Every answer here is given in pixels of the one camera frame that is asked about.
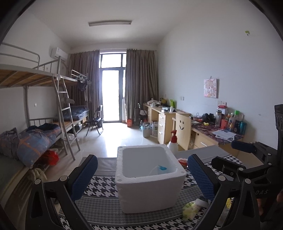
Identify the red plastic bag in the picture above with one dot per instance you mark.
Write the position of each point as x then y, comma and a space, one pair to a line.
50, 158

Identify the metal bunk bed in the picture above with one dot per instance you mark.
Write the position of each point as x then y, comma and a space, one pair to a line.
33, 93

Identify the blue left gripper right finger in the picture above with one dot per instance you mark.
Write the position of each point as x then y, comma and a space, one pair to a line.
203, 175

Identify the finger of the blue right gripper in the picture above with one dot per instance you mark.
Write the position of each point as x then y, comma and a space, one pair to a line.
243, 146

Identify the blue patterned quilt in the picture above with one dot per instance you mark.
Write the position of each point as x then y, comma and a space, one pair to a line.
29, 145

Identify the red snack packet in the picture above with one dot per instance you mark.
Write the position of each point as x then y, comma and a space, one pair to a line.
183, 162

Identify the white foam box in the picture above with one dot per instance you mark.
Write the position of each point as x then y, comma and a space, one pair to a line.
137, 191

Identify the person's right hand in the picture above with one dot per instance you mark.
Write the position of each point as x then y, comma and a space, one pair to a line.
270, 207

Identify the wooden smiley chair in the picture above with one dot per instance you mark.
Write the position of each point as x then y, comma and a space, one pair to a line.
183, 127

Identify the white trash bucket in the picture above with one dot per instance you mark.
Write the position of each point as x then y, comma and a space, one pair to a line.
146, 130

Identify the green tissue packet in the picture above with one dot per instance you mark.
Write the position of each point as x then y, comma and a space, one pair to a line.
190, 210

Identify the white spray bottle red cap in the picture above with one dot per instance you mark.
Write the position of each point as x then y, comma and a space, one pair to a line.
173, 145

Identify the brown left curtain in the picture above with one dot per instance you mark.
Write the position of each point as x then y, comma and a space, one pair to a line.
87, 90

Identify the wooden desk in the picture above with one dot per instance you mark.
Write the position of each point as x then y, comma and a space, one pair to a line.
201, 135

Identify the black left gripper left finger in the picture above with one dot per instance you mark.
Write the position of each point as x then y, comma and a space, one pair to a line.
81, 176

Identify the brown right curtain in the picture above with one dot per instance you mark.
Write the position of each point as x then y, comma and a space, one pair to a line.
141, 79

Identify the white air conditioner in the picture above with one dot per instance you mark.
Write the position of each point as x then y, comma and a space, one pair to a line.
57, 52

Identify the teal bottles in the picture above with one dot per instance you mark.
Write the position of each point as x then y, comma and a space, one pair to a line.
240, 127

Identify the brown curtain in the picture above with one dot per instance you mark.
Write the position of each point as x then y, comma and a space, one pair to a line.
141, 79
87, 90

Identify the black folding chair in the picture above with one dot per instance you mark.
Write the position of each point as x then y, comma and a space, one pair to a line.
96, 122

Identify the papers on desk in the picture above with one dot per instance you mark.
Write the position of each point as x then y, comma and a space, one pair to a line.
225, 135

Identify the ceiling tube light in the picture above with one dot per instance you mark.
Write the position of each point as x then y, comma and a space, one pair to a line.
109, 22

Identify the pink anime wall picture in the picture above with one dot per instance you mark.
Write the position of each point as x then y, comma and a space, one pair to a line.
210, 88

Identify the yellow foam fruit net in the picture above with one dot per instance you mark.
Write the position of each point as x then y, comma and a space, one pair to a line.
228, 203

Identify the houndstooth table cloth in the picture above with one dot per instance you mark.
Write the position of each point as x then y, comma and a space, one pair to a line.
100, 205

